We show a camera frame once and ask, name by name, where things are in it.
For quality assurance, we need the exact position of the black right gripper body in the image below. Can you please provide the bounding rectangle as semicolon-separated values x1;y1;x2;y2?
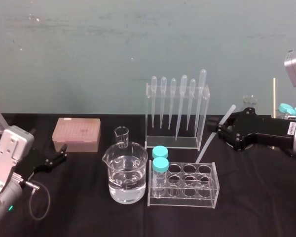
236;107;294;152

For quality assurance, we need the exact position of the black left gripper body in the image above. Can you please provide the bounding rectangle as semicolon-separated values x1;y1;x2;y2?
16;147;49;183

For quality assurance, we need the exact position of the translucent white stirring rod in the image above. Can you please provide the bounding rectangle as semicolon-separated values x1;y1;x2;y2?
195;105;237;164

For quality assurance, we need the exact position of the clear glass flask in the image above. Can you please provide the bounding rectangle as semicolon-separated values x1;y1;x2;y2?
241;94;259;112

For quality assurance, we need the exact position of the thin wooden stick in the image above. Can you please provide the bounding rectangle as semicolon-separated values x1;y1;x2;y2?
273;78;277;119

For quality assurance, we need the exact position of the pink pipette tip box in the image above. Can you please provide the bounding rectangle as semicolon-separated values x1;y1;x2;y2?
51;117;101;153

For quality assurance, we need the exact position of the long clear plastic pipette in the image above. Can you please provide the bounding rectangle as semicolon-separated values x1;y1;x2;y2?
194;69;207;149

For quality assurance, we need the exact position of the black table cloth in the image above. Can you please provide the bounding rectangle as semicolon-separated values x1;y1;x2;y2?
0;113;296;237

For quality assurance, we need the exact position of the clear acrylic pipette stand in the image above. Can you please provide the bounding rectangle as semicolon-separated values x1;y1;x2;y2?
145;82;210;151

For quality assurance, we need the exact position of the small glass beaker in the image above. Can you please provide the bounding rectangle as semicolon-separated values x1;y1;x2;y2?
114;126;129;149

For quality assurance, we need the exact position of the clear tube with teal cap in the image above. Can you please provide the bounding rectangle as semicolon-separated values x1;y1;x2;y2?
151;157;170;198
151;145;169;160

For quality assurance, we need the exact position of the large glass beaker with water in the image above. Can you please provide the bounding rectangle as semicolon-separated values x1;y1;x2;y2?
101;143;148;204

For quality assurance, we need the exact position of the clear acrylic tube rack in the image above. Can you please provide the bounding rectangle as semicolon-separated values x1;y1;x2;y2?
147;159;221;209

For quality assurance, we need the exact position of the thin dark gripper cable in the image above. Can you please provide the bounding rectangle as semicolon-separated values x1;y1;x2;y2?
22;180;52;221

